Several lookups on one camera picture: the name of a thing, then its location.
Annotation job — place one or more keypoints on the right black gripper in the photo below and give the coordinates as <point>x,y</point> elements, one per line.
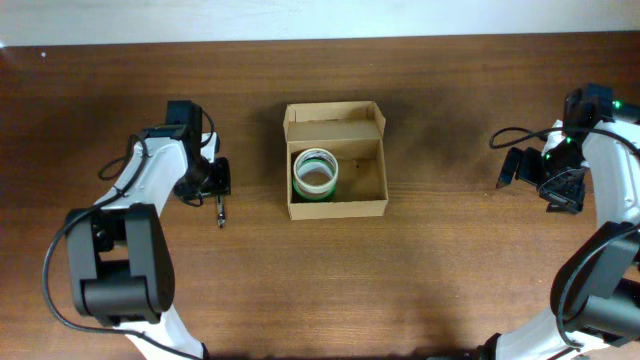
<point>535,168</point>

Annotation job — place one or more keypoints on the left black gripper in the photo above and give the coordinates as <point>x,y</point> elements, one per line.
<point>218,178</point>

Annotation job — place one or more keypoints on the dark grey pen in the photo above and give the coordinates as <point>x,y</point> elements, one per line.
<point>221,212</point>

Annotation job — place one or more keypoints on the green tape roll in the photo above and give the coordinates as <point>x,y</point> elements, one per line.
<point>315,166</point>

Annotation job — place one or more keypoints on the cream masking tape roll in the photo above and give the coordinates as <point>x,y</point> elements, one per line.
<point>317,152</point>

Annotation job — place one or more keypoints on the brown cardboard box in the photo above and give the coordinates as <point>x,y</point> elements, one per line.
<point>353,132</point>

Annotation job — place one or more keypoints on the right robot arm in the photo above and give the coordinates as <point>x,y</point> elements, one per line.
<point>593,305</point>

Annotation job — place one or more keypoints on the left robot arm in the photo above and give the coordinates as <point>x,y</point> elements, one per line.
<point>120,266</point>

